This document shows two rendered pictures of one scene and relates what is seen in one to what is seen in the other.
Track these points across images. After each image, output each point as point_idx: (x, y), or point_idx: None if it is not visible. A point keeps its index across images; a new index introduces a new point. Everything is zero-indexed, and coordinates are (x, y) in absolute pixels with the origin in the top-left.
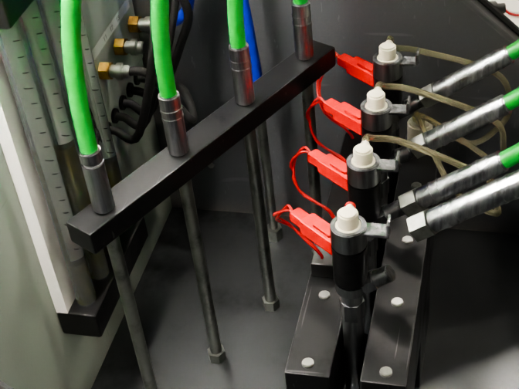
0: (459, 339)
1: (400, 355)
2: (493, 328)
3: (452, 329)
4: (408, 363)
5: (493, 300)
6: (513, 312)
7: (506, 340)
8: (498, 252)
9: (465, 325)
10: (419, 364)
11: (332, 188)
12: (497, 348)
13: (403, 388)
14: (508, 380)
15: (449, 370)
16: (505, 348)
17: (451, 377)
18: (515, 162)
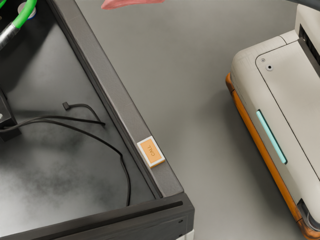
0: (10, 66)
1: (0, 105)
2: (20, 53)
3: (4, 63)
4: (6, 106)
5: (12, 39)
6: (24, 40)
7: (28, 55)
8: (0, 13)
9: (8, 58)
10: (3, 92)
11: None
12: (27, 61)
13: (10, 118)
14: (40, 73)
15: (14, 83)
16: (30, 59)
17: (17, 85)
18: (1, 6)
